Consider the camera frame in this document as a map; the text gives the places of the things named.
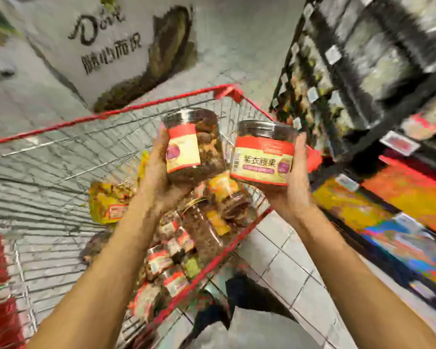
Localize flat yellow box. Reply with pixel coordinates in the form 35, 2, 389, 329
312, 178, 393, 233

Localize yellow nut bag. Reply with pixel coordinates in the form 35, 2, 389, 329
89, 180, 139, 226
136, 149, 152, 190

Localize small white price tag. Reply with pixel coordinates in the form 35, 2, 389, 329
380, 130, 421, 157
392, 213, 426, 233
336, 174, 360, 192
410, 280, 436, 299

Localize person's right forearm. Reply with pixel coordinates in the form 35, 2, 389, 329
294, 203, 436, 349

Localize white printed display stand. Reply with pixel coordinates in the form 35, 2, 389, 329
0, 0, 201, 113

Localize person's left forearm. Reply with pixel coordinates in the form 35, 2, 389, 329
28, 196, 171, 349

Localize orange gift box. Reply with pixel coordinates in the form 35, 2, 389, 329
363, 159, 436, 237

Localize red-trimmed wire shopping cart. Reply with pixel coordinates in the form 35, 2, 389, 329
0, 83, 324, 349

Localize colourful stocked shelving unit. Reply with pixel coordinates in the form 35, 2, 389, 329
267, 0, 350, 160

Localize person's dark trousers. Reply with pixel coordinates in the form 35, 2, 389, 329
180, 272, 308, 339

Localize person's right hand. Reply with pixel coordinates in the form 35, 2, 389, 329
256, 130, 322, 230

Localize flat blue box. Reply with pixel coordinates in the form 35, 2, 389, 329
359, 218, 436, 295

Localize person's left hand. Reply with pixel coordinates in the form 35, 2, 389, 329
134, 123, 197, 215

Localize pile of snacks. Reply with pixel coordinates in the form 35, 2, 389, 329
127, 171, 259, 324

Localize black metal store shelf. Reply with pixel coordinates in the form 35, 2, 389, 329
305, 0, 436, 320

